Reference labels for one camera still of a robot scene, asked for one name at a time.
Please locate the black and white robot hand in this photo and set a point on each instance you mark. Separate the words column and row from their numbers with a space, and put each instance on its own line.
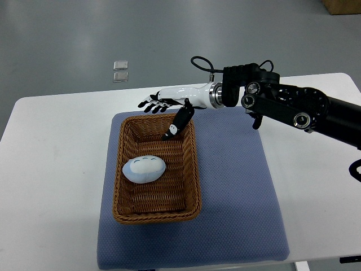
column 187, row 98

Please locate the blue and white plush toy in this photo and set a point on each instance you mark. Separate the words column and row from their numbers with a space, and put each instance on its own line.
column 144, row 169

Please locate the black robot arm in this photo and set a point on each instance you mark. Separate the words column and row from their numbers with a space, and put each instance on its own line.
column 261, row 94

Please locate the brown wicker basket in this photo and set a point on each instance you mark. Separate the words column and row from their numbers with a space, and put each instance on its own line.
column 156, row 181

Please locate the lower metal floor plate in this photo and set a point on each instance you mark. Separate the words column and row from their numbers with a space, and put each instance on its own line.
column 120, row 76

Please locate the metal floor plate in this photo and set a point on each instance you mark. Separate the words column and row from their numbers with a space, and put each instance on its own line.
column 120, row 76
column 120, row 65

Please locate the upper metal floor plate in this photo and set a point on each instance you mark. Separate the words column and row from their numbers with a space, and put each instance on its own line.
column 120, row 65

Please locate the blue quilted mat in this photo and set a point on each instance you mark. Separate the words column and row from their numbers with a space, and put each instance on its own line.
column 240, row 220

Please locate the cardboard box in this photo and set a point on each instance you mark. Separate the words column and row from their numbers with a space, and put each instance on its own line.
column 342, row 7

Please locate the white table leg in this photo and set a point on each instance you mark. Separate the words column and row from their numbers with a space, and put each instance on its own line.
column 302, row 266

